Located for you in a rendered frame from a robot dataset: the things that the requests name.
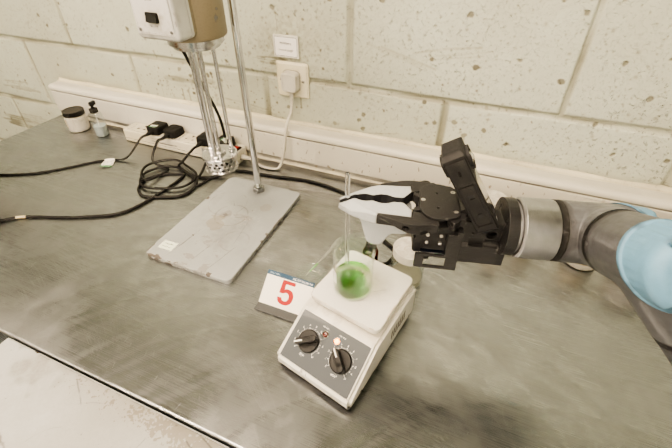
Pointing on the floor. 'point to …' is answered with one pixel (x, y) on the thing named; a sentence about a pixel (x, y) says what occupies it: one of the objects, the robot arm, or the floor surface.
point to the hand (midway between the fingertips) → (349, 199)
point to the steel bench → (22, 150)
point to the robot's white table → (77, 409)
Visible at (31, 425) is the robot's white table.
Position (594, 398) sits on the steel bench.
